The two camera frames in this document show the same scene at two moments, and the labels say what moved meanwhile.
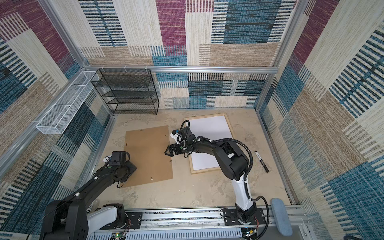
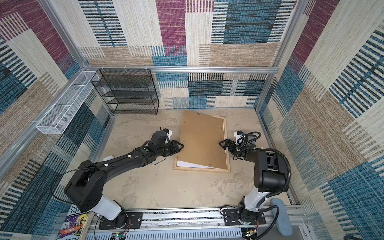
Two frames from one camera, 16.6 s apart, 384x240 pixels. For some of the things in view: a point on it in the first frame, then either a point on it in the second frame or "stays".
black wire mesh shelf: (127, 91) stays
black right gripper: (170, 148) -> (230, 148)
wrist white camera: (177, 136) -> (239, 139)
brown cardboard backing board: (146, 147) -> (200, 135)
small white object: (105, 160) stays
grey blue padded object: (281, 218) stays
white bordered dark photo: (211, 128) -> (187, 164)
